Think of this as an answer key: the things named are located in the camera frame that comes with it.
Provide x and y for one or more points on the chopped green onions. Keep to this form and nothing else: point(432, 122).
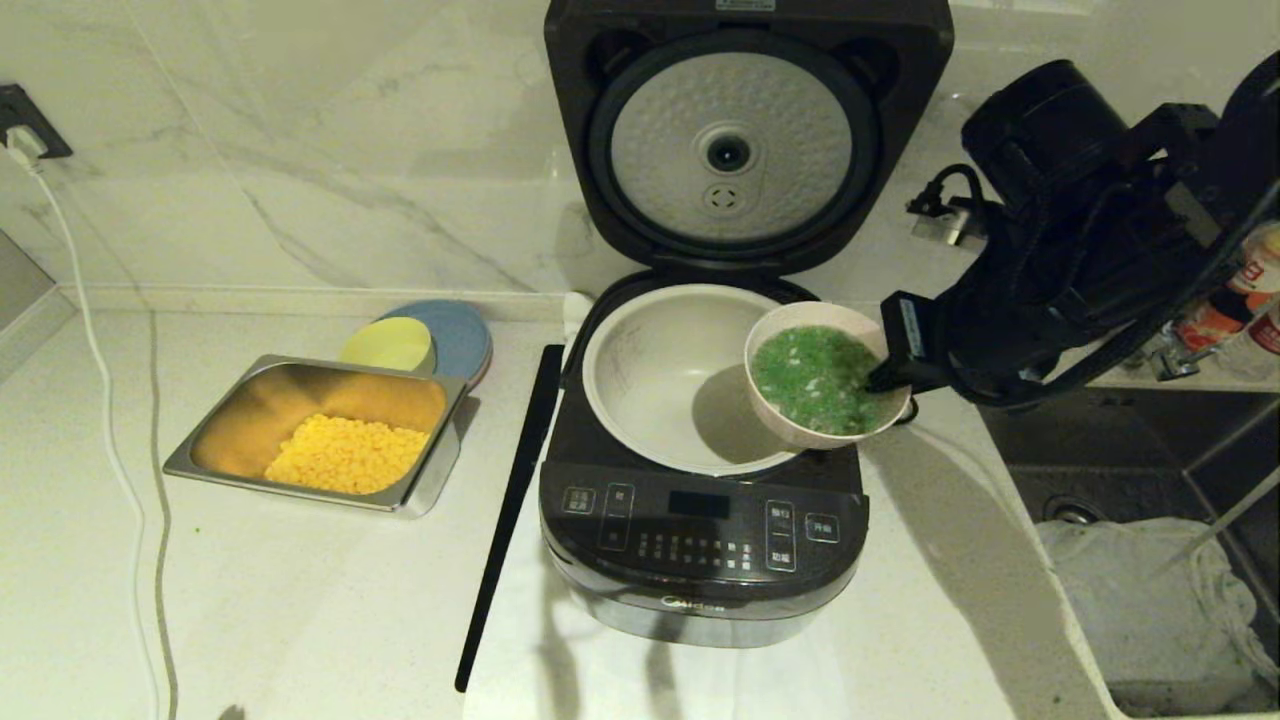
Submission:
point(815, 380)

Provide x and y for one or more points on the black rice cooker lid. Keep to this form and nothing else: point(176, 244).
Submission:
point(760, 120)

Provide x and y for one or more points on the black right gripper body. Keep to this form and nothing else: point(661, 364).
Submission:
point(925, 345)

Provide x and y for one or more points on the orange bottle with red label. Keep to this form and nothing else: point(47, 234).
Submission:
point(1256, 275)

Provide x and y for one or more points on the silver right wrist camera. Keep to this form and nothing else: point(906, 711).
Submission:
point(945, 225)

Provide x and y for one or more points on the stainless steel food pan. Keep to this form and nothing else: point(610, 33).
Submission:
point(252, 400)

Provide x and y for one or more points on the blue plate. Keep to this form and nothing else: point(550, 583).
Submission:
point(466, 338)

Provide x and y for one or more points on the long black flat strip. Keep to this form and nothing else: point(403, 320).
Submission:
point(510, 510)

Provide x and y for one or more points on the yellow corn kernels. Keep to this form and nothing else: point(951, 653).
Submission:
point(345, 455)

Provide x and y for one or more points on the black rice cooker base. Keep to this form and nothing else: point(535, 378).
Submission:
point(700, 600)

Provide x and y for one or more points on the pale yellow plate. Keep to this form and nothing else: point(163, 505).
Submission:
point(388, 345)

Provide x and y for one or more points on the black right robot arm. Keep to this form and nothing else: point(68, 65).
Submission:
point(1060, 150)

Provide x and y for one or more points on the black wall socket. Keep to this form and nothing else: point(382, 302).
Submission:
point(18, 105)

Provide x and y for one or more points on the white wall plug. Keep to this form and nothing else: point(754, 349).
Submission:
point(24, 148)

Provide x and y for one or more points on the metal sink drain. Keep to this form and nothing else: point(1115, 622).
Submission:
point(1070, 512)

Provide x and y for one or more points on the clear bottle with red label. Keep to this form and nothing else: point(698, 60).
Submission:
point(1266, 340)

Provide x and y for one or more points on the white inner pot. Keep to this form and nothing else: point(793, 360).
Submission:
point(660, 390)

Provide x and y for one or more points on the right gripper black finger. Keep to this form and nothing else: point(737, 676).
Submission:
point(884, 379)

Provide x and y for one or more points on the pink bowl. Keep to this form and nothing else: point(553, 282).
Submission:
point(800, 432)

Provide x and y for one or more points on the grey white dish cloth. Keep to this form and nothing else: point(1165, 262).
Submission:
point(1130, 600)

